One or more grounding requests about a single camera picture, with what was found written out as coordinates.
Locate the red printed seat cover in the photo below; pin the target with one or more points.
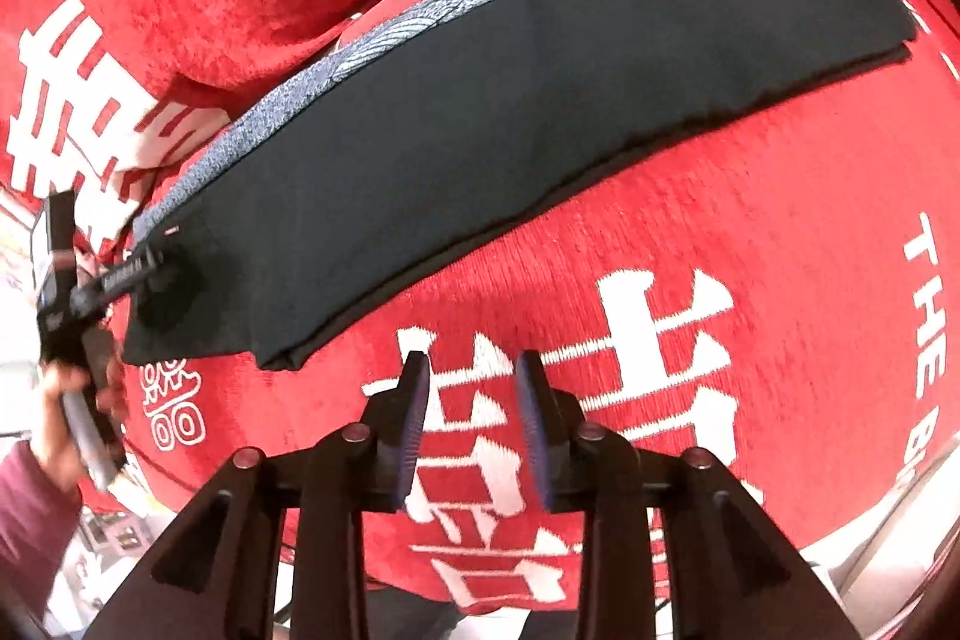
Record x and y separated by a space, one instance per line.
735 250

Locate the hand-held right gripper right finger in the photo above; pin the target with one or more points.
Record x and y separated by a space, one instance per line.
534 434

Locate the black pants with grey waistband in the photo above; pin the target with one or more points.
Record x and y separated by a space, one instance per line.
487 108

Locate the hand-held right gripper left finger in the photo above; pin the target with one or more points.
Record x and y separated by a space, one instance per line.
412 434

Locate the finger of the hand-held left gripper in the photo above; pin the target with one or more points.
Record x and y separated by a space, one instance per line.
131 274

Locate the person's left hand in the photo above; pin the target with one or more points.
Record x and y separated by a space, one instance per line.
56 430

